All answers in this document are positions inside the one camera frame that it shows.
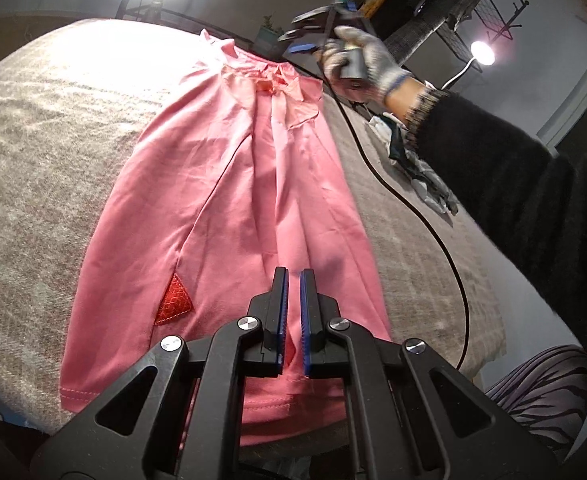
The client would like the white lamp cable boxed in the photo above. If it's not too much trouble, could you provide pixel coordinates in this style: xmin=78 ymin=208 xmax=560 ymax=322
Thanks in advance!
xmin=440 ymin=57 xmax=477 ymax=91

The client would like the plaid beige bed blanket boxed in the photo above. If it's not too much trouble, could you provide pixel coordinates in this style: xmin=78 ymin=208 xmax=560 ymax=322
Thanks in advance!
xmin=0 ymin=20 xmax=506 ymax=432

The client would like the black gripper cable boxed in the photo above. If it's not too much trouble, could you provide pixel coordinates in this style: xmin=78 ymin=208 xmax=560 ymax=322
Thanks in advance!
xmin=317 ymin=71 xmax=471 ymax=371

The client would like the grey striped trousers leg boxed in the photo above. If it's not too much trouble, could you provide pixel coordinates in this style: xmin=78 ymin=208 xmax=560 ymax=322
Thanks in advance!
xmin=485 ymin=344 xmax=587 ymax=462

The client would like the right gloved hand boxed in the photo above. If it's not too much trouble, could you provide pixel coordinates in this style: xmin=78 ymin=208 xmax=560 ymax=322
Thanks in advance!
xmin=321 ymin=25 xmax=412 ymax=105

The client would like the small potted plant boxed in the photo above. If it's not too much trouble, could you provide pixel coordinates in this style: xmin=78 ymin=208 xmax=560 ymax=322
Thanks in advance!
xmin=251 ymin=15 xmax=288 ymax=62

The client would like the right forearm black sleeve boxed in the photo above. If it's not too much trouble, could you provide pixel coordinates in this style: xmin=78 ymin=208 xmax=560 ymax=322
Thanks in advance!
xmin=407 ymin=89 xmax=587 ymax=352

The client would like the pink t-shirt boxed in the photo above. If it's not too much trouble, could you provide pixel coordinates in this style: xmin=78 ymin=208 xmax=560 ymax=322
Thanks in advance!
xmin=59 ymin=32 xmax=391 ymax=445

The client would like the white clip lamp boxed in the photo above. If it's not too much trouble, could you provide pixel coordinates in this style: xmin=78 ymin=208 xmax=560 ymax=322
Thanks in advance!
xmin=470 ymin=40 xmax=495 ymax=66

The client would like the orange hanging garment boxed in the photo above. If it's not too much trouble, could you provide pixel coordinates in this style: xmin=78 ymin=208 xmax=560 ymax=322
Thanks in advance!
xmin=359 ymin=0 xmax=386 ymax=18

